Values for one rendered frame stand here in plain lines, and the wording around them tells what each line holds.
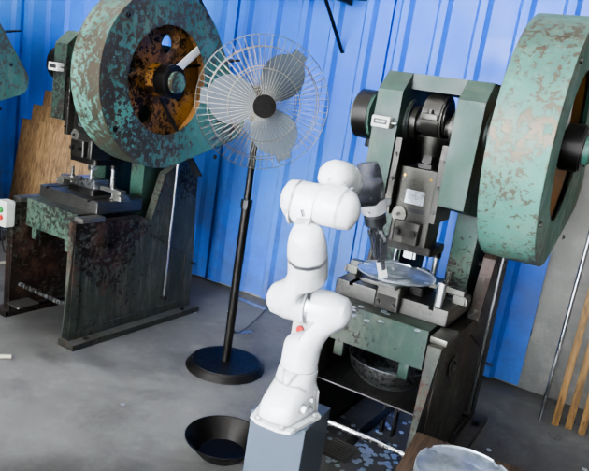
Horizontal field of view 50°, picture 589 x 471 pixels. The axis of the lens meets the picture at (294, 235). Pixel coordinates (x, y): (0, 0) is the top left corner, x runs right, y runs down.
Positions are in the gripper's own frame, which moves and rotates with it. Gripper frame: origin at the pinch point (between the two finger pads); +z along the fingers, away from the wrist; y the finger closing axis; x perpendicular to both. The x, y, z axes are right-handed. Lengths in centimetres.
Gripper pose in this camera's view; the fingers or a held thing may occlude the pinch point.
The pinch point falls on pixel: (381, 268)
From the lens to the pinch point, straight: 222.8
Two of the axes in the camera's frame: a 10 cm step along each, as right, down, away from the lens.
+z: 1.7, 9.3, 3.2
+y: 2.7, 2.6, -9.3
